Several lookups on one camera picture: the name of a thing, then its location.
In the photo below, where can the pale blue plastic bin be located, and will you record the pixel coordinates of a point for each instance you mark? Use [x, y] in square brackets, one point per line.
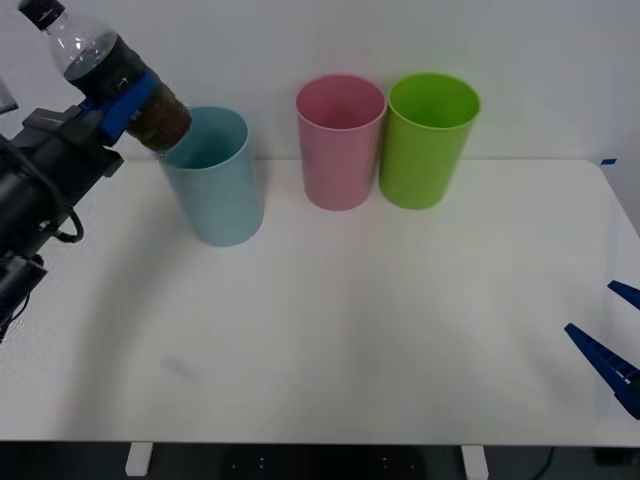
[220, 200]

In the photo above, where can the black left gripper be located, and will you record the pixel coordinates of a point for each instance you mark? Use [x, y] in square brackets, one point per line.
[75, 150]

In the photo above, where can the green plastic bin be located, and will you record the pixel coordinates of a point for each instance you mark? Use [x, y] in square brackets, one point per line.
[420, 165]

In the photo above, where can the dark plastic bottle black cap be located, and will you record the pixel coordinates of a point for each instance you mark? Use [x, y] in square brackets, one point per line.
[102, 62]

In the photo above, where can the white table leg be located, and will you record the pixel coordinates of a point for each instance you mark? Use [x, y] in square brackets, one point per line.
[475, 461]
[138, 460]

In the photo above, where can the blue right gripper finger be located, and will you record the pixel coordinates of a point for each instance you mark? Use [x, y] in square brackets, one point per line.
[607, 362]
[627, 294]

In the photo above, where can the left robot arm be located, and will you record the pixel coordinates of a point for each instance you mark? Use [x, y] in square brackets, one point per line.
[25, 210]

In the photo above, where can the pink plastic bin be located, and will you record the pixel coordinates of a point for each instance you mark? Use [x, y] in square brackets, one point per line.
[335, 165]

